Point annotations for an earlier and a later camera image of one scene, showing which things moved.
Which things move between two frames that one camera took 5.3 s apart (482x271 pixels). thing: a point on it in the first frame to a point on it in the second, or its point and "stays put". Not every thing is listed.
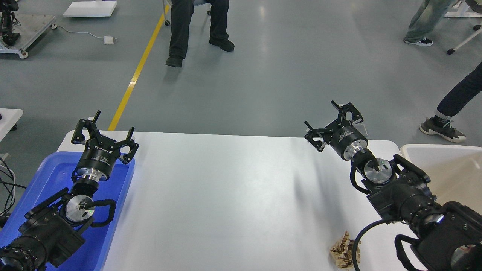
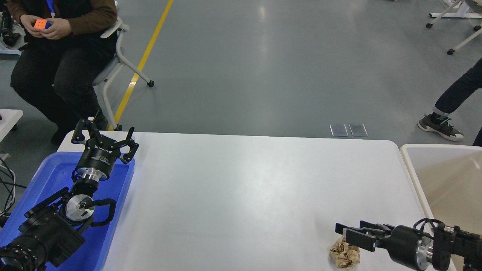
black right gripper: [341, 135] to [400, 242]
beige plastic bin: [455, 172] stays put
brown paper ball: [342, 252] stays put
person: [181, 11] to [66, 43]
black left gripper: [101, 153] stays put
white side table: [9, 117] stays put
